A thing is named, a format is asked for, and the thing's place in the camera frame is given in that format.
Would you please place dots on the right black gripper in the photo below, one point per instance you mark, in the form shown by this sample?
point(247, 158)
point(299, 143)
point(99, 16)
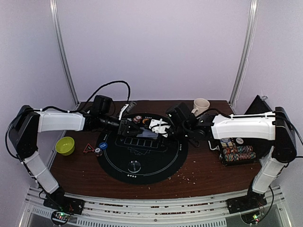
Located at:
point(172, 131)

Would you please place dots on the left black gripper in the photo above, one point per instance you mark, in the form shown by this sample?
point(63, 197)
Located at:
point(123, 127)

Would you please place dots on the red poker chip stack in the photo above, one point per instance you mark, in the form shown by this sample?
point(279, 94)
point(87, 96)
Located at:
point(137, 119)

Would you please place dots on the blue small blind button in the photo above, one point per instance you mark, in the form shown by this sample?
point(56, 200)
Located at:
point(102, 145)

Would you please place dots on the cream ceramic mug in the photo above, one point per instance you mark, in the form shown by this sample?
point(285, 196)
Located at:
point(200, 105)

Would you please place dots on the grey card deck box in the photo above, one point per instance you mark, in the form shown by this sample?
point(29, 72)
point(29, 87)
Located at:
point(147, 134)

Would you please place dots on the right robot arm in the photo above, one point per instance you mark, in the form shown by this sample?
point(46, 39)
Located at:
point(282, 152)

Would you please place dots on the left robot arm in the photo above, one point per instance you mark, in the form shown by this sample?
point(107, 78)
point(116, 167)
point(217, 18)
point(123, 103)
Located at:
point(23, 134)

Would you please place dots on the round black poker mat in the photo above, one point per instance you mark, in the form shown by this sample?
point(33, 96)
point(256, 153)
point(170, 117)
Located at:
point(141, 161)

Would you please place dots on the red black triangle token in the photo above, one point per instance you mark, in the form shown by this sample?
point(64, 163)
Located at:
point(88, 149)

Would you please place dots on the black poker chip case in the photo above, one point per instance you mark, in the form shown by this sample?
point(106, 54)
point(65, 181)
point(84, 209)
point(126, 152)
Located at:
point(245, 138)

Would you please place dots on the lime green bowl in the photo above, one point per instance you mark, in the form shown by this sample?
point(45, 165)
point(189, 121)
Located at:
point(65, 146)

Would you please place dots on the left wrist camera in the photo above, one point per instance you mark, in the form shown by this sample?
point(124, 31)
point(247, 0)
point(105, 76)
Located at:
point(126, 109)

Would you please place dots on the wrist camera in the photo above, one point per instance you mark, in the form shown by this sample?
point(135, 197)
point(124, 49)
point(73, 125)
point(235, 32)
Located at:
point(158, 126)
point(126, 109)

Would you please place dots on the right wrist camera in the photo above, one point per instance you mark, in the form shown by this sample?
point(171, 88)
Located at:
point(158, 126)

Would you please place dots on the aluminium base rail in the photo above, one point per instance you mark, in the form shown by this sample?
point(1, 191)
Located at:
point(203, 211)

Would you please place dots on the right aluminium frame post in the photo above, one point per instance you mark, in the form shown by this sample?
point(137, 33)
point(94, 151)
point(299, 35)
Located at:
point(248, 42)

